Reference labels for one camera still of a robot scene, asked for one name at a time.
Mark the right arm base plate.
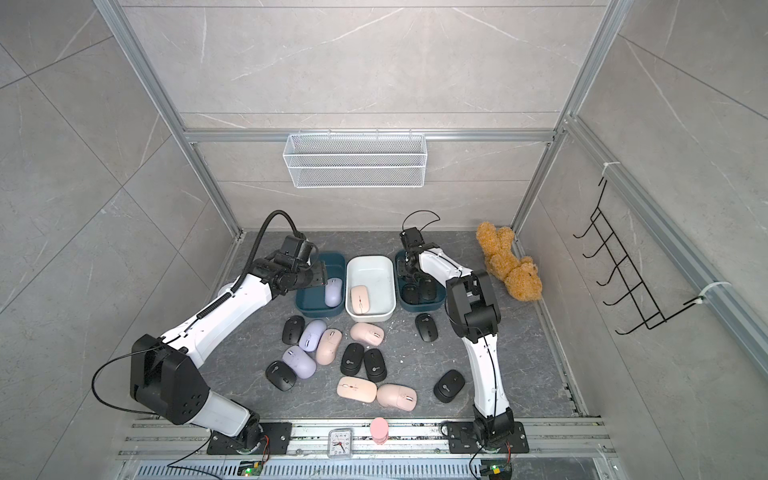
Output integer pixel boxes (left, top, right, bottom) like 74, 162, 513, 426
439, 421, 530, 454

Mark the left teal storage box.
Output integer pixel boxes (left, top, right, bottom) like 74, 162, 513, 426
295, 251, 346, 318

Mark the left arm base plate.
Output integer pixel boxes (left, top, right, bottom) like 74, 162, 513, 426
206, 421, 293, 456

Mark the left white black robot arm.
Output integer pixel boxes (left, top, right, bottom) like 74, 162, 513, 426
129, 232, 327, 453

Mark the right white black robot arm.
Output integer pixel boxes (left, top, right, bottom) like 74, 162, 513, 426
400, 227, 515, 448

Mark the white wire mesh basket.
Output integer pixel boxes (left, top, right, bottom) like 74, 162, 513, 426
283, 133, 428, 189

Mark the pink cylinder object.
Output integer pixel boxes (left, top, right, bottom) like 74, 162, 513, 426
370, 417, 390, 445

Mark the purple mouse middle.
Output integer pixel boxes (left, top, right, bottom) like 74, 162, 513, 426
282, 345, 317, 380

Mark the purple mouse bottom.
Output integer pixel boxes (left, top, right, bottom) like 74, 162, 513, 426
324, 277, 343, 308

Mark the small white desk clock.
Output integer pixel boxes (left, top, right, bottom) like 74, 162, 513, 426
327, 428, 354, 459

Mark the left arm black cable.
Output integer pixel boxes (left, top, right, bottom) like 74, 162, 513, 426
229, 209, 301, 295

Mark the right teal storage box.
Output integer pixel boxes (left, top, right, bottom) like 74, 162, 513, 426
394, 250, 446, 313

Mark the white storage box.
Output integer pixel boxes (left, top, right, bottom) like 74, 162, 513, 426
345, 255, 397, 323

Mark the teal storage box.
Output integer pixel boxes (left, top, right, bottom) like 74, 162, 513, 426
394, 250, 446, 313
295, 251, 346, 318

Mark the purple mouse top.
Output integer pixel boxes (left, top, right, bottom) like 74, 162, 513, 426
298, 319, 327, 353

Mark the brown teddy bear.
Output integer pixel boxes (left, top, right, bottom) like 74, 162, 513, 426
476, 222, 543, 302

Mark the purple mouse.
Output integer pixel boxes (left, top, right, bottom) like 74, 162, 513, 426
282, 345, 317, 380
298, 319, 327, 353
324, 277, 343, 308

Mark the black mouse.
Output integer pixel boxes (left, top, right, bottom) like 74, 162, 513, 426
419, 279, 437, 303
401, 283, 420, 305
281, 315, 305, 346
340, 342, 365, 376
415, 313, 439, 343
433, 369, 466, 403
363, 348, 387, 383
265, 360, 297, 392

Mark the black wall hook rack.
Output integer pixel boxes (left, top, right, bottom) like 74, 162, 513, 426
572, 177, 708, 336

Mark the pink mouse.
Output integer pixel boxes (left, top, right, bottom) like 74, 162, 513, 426
315, 328, 343, 366
336, 376, 377, 403
348, 285, 370, 315
350, 322, 385, 347
376, 384, 418, 412

